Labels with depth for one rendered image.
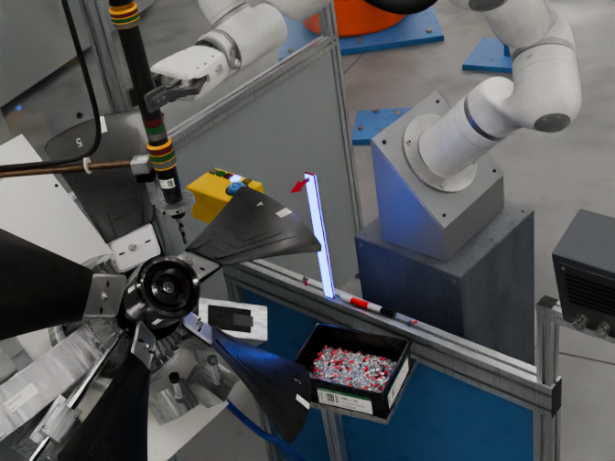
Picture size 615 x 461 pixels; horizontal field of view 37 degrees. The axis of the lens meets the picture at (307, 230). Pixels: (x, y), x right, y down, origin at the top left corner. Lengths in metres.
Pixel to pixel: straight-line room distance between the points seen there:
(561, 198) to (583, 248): 2.36
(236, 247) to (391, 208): 0.45
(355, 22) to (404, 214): 3.47
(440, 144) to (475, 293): 0.35
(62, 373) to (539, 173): 2.78
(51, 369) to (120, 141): 0.43
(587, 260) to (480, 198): 0.60
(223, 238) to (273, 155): 1.17
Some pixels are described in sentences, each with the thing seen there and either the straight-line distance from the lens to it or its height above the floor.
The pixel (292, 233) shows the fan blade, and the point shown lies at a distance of 1.79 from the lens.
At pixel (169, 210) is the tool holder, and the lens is 1.60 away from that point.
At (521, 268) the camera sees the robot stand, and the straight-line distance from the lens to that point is 2.23.
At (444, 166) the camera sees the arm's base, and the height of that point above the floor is 1.13.
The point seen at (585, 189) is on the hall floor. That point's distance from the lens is 3.97.
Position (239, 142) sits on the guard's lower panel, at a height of 0.86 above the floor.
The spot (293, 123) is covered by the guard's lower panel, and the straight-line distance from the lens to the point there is 2.95.
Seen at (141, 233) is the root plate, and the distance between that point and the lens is 1.67.
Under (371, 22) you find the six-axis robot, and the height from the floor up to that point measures 0.11.
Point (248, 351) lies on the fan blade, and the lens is 1.73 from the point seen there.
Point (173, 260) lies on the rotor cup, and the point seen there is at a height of 1.25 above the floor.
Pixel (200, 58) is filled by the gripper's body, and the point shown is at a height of 1.56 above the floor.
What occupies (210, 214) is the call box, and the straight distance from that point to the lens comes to 2.16.
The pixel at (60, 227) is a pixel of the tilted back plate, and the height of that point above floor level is 1.21.
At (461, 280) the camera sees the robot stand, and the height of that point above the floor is 0.92.
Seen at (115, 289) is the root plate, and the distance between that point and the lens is 1.63.
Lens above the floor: 2.16
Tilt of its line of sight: 34 degrees down
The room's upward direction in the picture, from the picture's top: 10 degrees counter-clockwise
